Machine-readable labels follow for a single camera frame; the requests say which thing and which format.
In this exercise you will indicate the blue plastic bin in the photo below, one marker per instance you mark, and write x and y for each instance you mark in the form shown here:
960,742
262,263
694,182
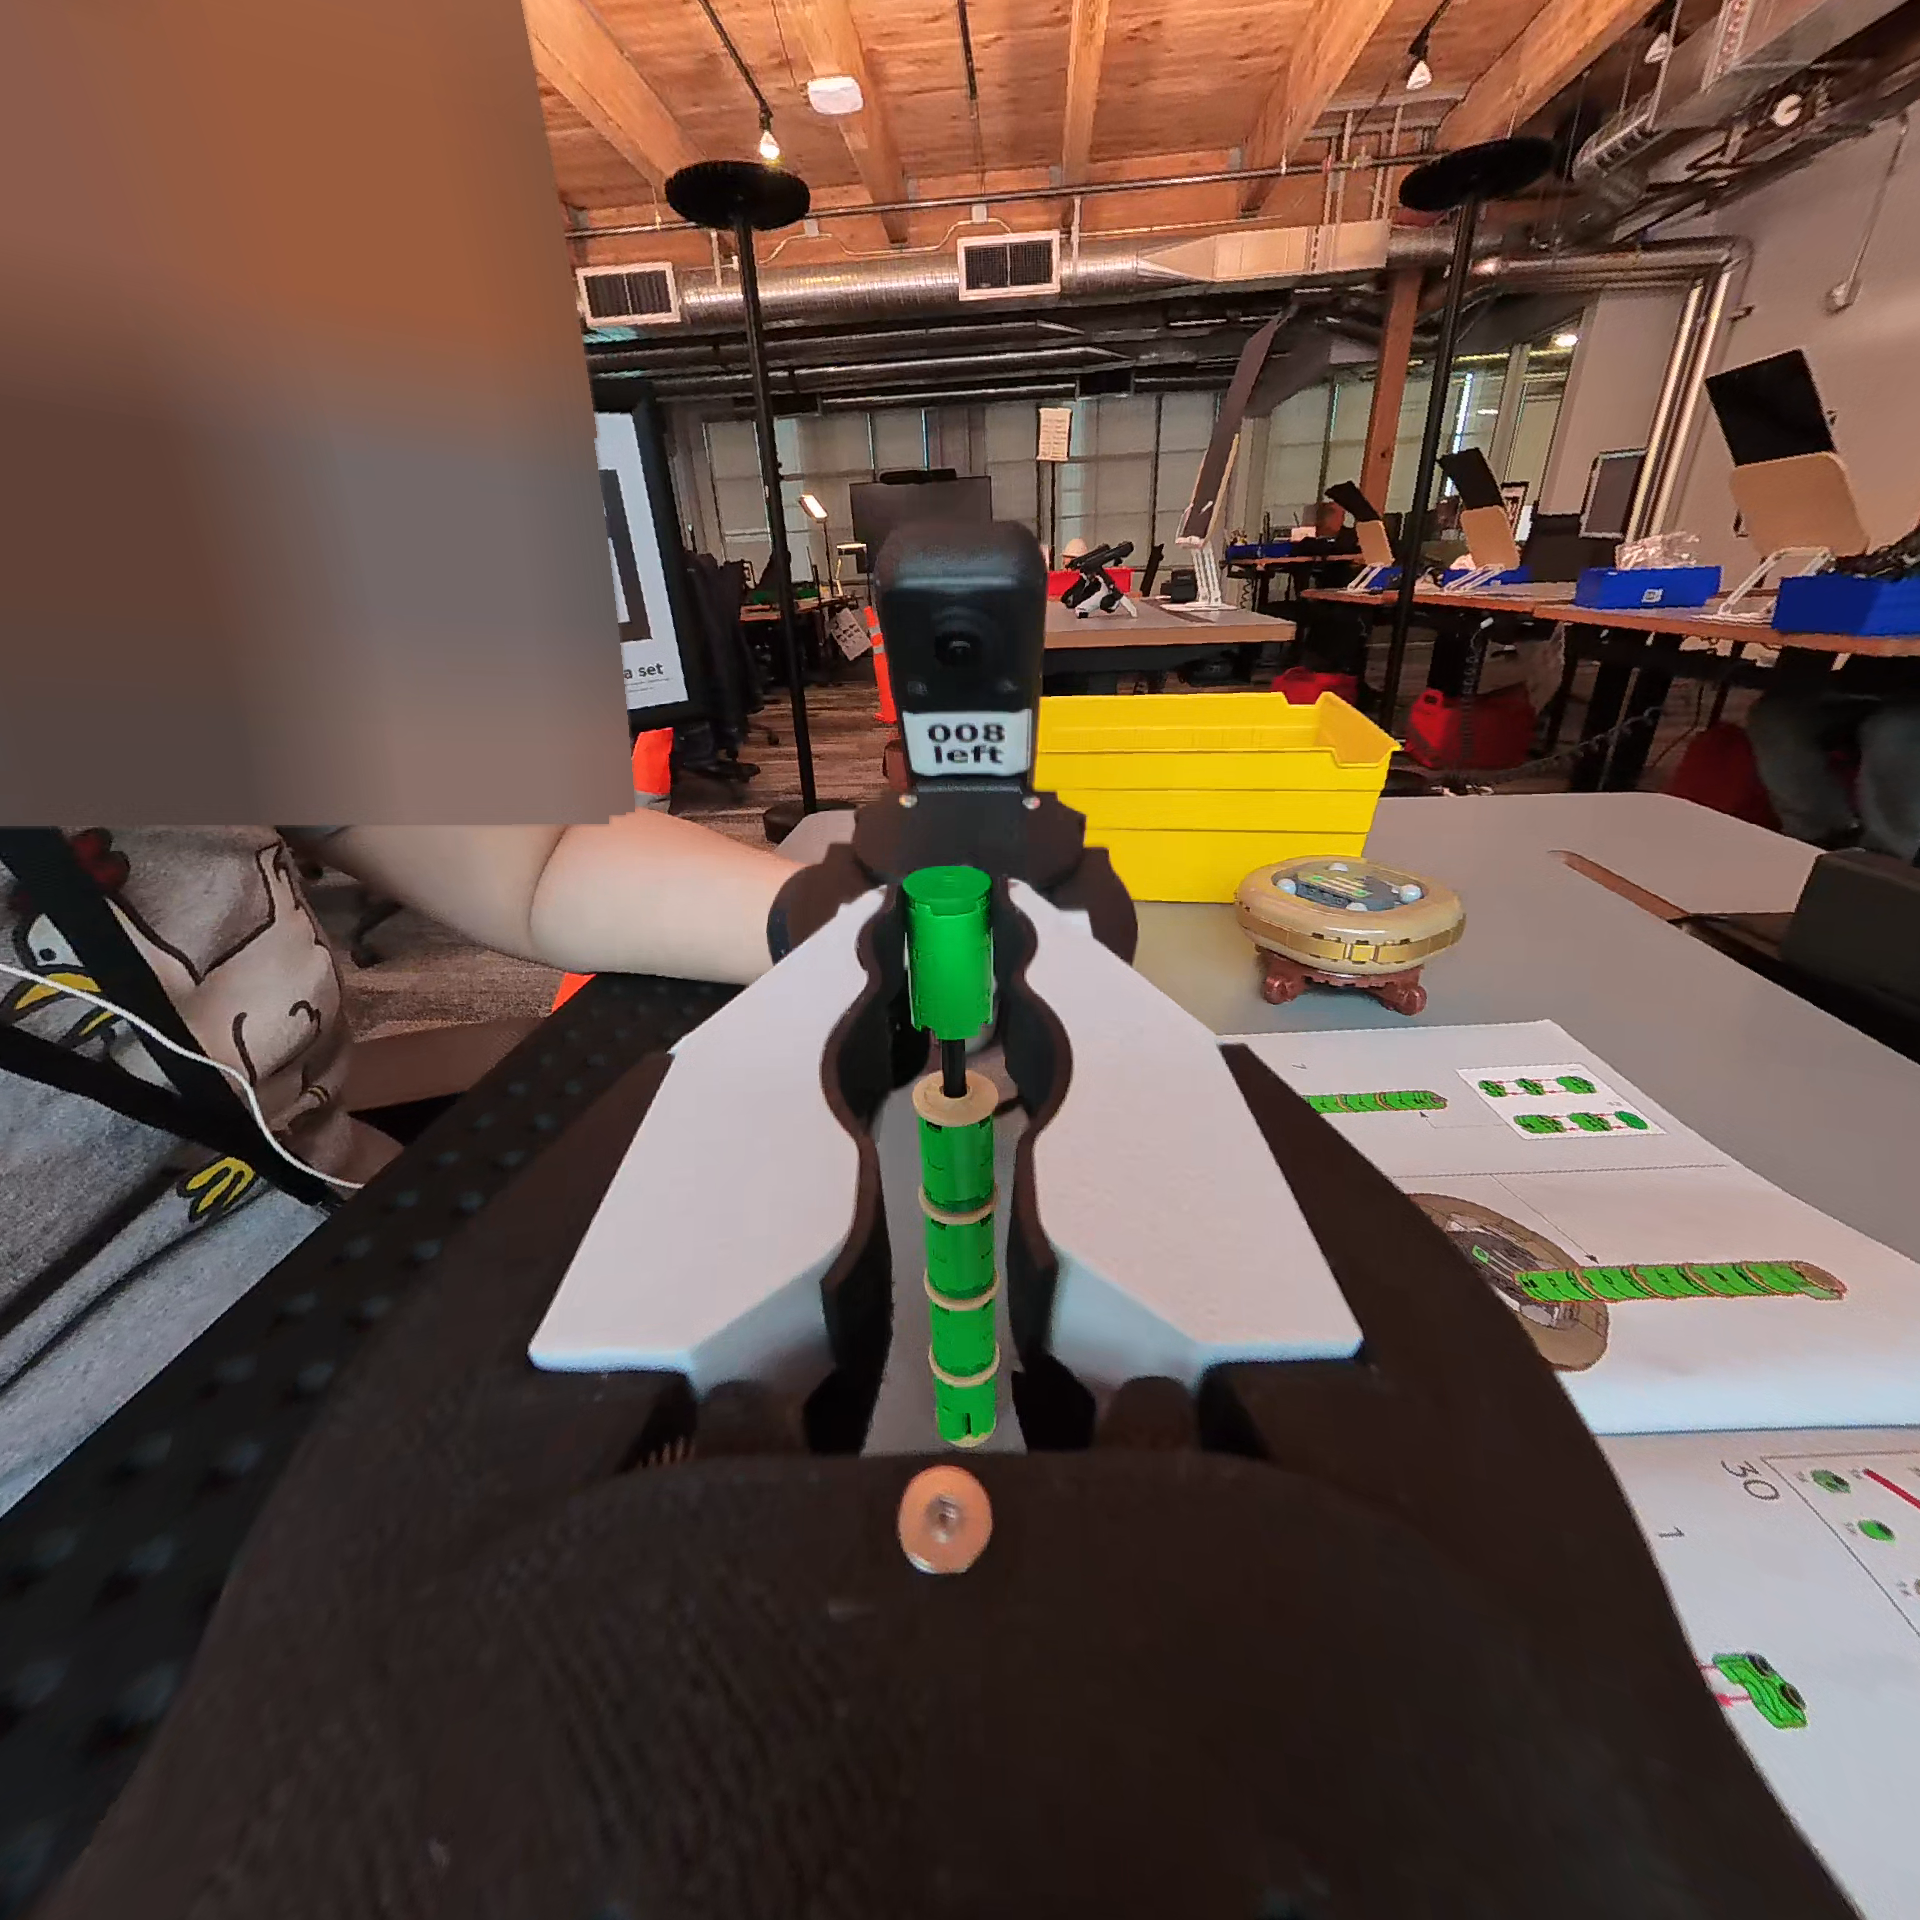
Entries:
1650,589
1844,604

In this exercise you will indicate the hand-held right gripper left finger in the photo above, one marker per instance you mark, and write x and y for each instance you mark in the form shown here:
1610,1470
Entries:
704,1202

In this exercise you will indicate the black wristband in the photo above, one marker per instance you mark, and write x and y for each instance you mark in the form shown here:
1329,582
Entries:
779,922

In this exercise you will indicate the black case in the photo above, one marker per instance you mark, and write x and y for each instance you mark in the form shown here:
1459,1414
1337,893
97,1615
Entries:
1861,932

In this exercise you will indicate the black perforated panel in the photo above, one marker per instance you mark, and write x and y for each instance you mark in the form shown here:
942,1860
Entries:
300,1349

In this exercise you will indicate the grey background table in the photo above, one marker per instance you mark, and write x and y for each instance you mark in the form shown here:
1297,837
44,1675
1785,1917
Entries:
1184,630

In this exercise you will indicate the grey desk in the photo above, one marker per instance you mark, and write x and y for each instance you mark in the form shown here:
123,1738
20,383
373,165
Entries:
1574,869

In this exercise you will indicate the yellow plastic bin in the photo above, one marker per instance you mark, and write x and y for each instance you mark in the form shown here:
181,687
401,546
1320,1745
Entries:
1201,796

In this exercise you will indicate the black pole stand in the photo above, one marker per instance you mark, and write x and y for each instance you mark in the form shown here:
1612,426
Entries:
733,194
1477,167

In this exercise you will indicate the tan round brick pot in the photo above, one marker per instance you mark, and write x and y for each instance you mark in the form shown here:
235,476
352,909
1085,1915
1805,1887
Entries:
1348,909

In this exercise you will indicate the black monitor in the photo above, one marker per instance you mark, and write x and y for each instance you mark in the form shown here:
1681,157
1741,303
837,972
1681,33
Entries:
931,499

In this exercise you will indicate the wooden strip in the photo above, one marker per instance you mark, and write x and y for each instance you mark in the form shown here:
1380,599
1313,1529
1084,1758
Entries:
1620,889

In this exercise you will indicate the person's left forearm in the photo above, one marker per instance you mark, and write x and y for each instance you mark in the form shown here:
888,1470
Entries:
629,901

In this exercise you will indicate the orange traffic cone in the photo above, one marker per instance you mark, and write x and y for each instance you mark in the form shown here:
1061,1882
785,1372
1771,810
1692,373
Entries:
652,774

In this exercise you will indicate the black device on stand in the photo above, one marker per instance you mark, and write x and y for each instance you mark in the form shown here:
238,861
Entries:
1096,571

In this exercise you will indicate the green cylinder brick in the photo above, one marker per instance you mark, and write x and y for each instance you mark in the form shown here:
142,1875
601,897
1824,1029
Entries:
948,955

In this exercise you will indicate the silver ventilation duct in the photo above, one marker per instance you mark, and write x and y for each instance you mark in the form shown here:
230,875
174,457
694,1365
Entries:
840,285

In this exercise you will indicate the long wooden background table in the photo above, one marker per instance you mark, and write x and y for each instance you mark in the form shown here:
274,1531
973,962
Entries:
1650,619

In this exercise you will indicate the person's grey printed shirt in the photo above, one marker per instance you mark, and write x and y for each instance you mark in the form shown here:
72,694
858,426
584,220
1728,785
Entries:
89,1171

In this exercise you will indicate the green stalk with tan rings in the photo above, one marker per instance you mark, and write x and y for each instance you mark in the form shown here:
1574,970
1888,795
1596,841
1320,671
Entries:
960,1276

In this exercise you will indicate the framed marker sign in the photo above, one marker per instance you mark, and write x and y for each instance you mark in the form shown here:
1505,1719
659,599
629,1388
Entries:
645,435

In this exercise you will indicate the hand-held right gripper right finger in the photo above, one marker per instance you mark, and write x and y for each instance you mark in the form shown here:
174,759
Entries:
1184,1202

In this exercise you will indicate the black tablet on stand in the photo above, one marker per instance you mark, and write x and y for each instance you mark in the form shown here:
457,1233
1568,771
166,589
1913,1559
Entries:
1770,406

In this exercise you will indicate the building instruction booklet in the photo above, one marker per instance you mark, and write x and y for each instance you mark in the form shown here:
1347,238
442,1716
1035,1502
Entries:
1650,1202

